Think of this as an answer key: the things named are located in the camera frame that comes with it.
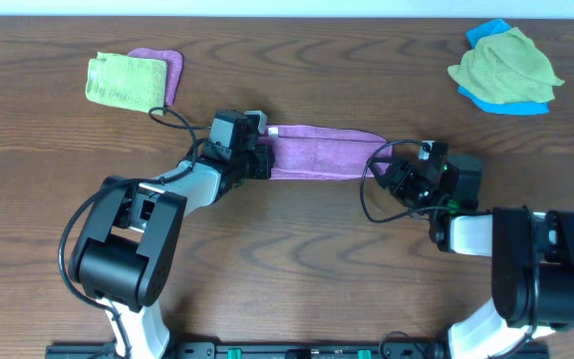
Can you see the crumpled green cloth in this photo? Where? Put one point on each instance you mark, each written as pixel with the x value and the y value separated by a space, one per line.
pixel 506 68

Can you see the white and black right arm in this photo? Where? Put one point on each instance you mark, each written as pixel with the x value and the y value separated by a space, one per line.
pixel 531 254

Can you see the blue cloth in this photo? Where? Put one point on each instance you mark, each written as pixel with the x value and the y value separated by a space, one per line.
pixel 474 35

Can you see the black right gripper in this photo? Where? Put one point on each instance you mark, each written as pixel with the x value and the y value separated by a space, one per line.
pixel 402 171

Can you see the purple microfiber cloth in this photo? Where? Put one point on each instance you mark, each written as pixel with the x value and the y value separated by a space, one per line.
pixel 313 153

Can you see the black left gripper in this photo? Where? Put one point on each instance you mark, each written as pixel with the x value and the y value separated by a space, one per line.
pixel 266 158

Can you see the folded green cloth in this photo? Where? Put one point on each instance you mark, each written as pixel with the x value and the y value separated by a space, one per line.
pixel 125 82

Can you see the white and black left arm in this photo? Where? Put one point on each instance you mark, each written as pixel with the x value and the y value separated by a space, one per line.
pixel 117 249

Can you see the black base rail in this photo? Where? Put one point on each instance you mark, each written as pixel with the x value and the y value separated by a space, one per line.
pixel 209 350

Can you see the folded purple cloth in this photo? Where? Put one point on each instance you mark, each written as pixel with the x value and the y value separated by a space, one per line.
pixel 174 61

